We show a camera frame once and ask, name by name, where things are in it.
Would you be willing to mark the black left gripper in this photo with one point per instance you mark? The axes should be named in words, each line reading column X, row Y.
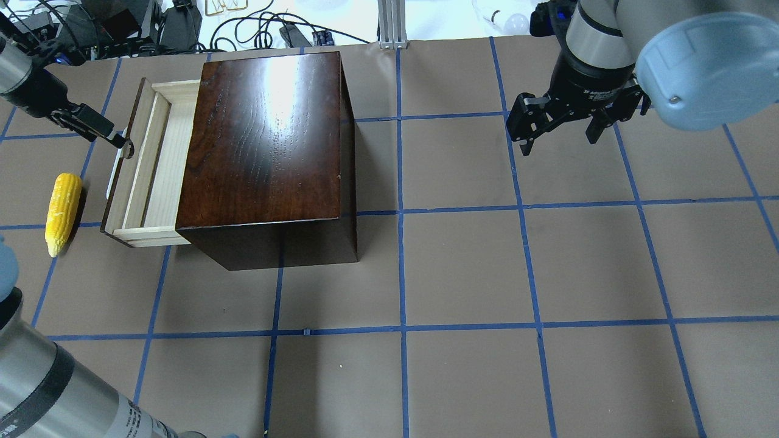
column 31, row 95

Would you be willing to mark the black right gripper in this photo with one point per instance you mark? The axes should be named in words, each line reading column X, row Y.
column 589, row 82

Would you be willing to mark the yellow corn cob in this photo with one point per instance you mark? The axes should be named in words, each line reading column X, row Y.
column 61, row 212

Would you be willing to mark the wooden drawer with white handle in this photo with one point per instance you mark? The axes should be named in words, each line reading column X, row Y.
column 144, row 192

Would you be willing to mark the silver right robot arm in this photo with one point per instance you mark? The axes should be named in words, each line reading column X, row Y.
column 699, row 64

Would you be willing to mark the dark wooden drawer cabinet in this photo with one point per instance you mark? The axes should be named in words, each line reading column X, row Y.
column 269, row 178

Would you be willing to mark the black electronics box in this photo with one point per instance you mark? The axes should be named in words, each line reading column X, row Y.
column 108, row 28

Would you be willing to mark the white light bulb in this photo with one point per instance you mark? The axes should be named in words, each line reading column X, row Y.
column 508, row 23

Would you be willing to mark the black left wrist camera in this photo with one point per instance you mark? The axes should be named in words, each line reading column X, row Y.
column 54, row 51

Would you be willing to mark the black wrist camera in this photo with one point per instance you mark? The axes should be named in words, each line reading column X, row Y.
column 54, row 51
column 551, row 18

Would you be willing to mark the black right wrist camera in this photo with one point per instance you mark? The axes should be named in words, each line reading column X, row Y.
column 551, row 18

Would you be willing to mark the gold wire rack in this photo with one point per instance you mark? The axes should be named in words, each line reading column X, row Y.
column 217, row 7

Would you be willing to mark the aluminium frame post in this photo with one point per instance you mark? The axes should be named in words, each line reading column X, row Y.
column 392, row 29

